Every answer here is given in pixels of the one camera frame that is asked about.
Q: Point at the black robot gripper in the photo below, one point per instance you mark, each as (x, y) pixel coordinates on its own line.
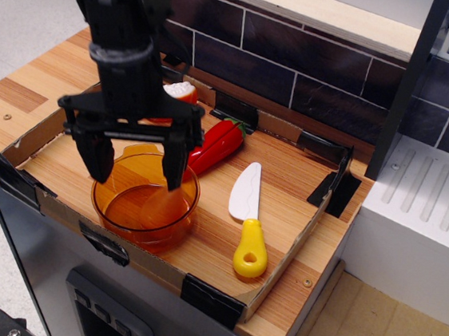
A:
(132, 104)

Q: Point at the orange toy carrot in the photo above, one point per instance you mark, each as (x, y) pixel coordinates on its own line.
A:
(162, 208)

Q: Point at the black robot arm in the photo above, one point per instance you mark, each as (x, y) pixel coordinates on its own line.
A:
(123, 24)

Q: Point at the transparent orange plastic pot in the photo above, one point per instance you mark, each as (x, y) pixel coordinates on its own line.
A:
(136, 204)

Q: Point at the salmon sushi toy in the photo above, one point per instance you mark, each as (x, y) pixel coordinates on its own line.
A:
(181, 91)

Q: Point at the red toy chili pepper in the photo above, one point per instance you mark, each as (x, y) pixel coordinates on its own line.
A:
(221, 141)

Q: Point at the grey toy oven front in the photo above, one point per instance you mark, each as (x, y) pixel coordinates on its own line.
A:
(101, 309)

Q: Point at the white toy sink drainer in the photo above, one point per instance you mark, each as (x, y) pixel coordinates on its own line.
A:
(399, 243)

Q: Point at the toy knife yellow handle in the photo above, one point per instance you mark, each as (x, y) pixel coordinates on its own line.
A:
(250, 258)

